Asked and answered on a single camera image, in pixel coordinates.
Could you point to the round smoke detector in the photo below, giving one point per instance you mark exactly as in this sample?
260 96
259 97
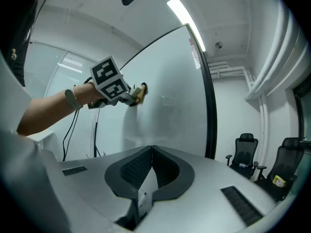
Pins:
219 45

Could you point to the person's black shirt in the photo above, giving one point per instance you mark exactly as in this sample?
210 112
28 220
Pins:
22 45

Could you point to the cream and yellow whiteboard eraser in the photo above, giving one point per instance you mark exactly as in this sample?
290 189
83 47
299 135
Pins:
141 97

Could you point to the white wall pipes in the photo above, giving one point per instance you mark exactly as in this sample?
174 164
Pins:
261 110

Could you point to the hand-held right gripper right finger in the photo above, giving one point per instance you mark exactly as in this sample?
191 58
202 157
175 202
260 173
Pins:
194 190

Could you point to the person's left forearm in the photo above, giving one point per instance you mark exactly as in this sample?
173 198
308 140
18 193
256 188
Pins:
48 113

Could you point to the pale wrist band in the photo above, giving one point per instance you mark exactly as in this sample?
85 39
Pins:
73 98

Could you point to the yellow packet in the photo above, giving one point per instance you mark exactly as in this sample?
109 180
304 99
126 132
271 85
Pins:
279 181

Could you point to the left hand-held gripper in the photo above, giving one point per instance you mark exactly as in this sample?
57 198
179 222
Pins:
109 81

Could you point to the white whiteboard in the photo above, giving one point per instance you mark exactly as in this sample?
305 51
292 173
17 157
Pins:
170 81

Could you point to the long ceiling light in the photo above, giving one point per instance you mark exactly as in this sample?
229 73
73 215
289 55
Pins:
185 21

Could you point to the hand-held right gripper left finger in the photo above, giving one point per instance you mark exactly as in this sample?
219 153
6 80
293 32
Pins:
116 178

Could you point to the white desk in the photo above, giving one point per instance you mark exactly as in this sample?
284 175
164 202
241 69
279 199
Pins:
41 135

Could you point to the black framed window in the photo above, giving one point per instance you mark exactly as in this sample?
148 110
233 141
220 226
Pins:
305 110

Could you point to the black mesh office chair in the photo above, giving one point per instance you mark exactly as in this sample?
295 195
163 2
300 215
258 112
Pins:
243 154
281 164

